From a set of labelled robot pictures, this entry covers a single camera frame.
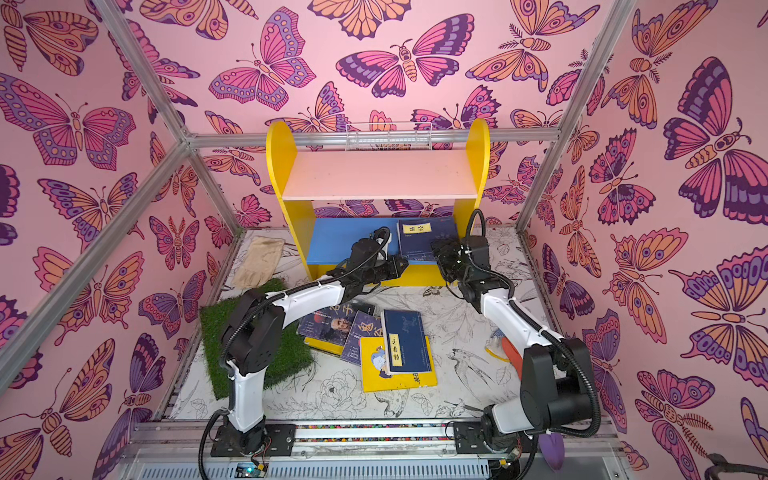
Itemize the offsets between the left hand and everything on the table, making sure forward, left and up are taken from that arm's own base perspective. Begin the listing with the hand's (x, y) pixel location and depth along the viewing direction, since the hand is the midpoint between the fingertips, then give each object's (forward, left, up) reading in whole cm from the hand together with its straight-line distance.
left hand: (414, 260), depth 88 cm
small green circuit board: (-49, +41, -20) cm, 67 cm away
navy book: (+8, -1, +1) cm, 9 cm away
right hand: (+2, -5, +5) cm, 7 cm away
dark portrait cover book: (-15, +26, -14) cm, 33 cm away
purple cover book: (-15, +15, -12) cm, 24 cm away
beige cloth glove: (+13, +56, -17) cm, 60 cm away
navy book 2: (-19, +3, -15) cm, 24 cm away
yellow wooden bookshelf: (+34, +13, -10) cm, 38 cm away
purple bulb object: (-45, -32, -16) cm, 57 cm away
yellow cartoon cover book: (-29, +11, -14) cm, 34 cm away
